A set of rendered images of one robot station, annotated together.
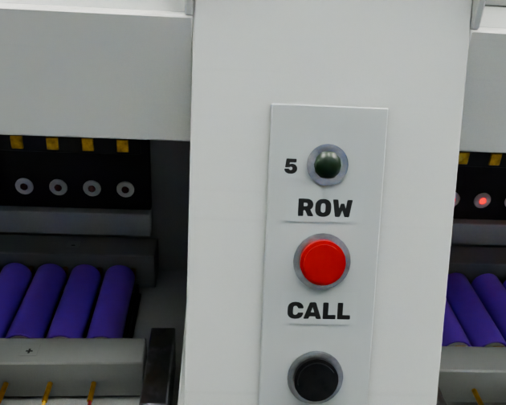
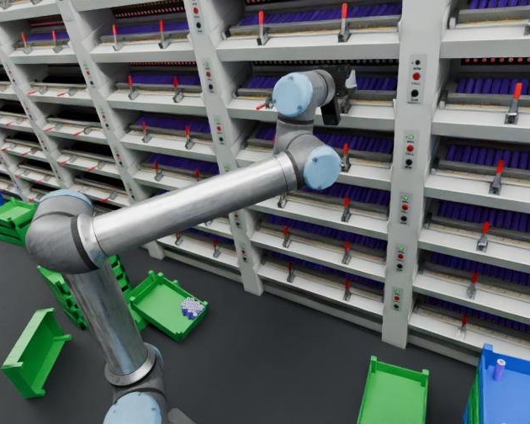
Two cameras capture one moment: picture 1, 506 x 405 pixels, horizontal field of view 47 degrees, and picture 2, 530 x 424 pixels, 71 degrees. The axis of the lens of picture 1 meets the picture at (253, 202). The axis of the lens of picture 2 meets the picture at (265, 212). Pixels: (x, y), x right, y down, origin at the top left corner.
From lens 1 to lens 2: 0.91 m
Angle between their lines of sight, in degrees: 44
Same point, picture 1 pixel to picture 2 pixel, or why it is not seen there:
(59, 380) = (381, 97)
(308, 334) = (414, 87)
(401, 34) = (429, 42)
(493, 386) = (460, 100)
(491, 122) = (446, 53)
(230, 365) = (403, 91)
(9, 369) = (373, 94)
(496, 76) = (446, 47)
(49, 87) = (381, 52)
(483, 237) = (484, 69)
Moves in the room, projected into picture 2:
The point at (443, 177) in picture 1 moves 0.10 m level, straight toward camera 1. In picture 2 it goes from (435, 63) to (410, 72)
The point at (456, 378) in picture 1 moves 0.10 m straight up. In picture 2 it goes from (452, 98) to (458, 59)
